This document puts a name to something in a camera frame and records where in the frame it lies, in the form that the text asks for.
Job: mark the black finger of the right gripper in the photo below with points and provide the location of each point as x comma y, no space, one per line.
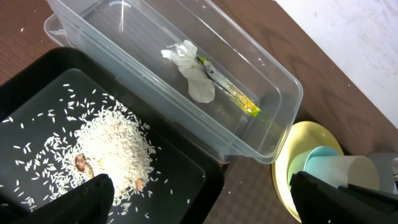
381,201

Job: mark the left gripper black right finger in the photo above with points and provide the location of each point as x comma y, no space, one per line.
318,202

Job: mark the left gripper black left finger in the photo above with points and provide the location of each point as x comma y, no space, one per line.
88,203

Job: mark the white paper cup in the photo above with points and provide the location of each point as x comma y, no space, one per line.
340,171

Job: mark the light blue bowl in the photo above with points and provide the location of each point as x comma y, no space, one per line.
314,152

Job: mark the yellow plate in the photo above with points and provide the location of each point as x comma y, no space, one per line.
303,138

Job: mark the yellow green snack wrapper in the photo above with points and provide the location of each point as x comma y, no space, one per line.
230,90

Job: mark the white tissue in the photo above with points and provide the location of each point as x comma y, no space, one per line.
200,87

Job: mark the grey plastic dishwasher rack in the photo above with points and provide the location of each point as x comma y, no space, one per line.
384,164

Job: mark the dark brown serving tray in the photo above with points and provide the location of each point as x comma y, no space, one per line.
248,196

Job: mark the spilled rice pile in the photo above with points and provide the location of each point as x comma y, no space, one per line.
66,135

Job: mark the black tray bin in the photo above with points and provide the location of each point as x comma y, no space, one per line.
200,177

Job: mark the clear plastic bin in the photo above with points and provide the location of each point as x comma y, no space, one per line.
127,38

